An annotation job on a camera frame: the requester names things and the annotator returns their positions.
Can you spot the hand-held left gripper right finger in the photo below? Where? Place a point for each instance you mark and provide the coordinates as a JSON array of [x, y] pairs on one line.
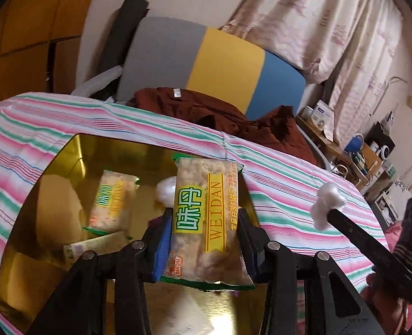
[[248, 240]]

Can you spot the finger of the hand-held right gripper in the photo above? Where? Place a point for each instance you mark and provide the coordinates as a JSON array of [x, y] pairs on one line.
[[366, 240]]

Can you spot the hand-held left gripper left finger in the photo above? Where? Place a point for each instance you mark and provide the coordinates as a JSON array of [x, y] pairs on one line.
[[160, 247]]

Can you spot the purple snack packet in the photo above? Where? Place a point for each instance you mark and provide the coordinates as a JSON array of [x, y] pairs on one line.
[[156, 222]]

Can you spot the rice cracker snack packet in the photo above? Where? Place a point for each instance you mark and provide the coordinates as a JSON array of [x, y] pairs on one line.
[[206, 216]]

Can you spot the white plastic wrap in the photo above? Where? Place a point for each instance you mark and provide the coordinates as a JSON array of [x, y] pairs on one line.
[[326, 202]]

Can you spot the small green white box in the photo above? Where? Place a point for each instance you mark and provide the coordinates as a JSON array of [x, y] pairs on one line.
[[98, 244]]

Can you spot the gold metal tin box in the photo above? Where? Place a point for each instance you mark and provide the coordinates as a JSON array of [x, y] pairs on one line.
[[132, 150]]

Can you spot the yellow sponge block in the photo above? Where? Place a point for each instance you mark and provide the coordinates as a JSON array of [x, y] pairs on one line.
[[28, 268], [56, 213]]

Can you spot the person's right hand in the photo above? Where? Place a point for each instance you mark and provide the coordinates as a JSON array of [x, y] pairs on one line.
[[384, 303]]

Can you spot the pink cloth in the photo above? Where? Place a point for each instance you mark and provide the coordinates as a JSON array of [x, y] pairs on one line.
[[392, 235]]

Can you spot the pink green striped tablecloth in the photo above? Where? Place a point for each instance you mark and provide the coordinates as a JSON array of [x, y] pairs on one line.
[[296, 188]]

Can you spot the black electronic device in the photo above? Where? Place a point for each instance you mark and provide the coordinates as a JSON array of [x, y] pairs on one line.
[[378, 136]]

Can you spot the wooden side table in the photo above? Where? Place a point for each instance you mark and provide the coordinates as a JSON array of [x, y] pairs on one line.
[[326, 141]]

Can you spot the white carton box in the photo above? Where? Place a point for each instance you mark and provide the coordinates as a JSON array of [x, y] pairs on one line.
[[323, 113]]

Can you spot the white cup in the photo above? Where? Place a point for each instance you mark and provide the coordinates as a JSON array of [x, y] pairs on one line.
[[305, 113]]

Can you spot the maroon garment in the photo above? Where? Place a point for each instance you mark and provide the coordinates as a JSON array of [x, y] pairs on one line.
[[178, 106]]

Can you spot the beige printed curtain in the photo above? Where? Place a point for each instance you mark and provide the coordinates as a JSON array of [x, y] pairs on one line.
[[359, 87], [296, 14]]

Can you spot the white wrapped chair armrest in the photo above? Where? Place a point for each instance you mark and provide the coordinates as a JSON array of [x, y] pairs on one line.
[[98, 82]]

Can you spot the black rolled mat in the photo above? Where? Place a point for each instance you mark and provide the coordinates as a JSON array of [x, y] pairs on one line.
[[122, 31]]

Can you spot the wooden wardrobe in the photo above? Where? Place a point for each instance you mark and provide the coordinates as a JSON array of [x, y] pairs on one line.
[[24, 35]]

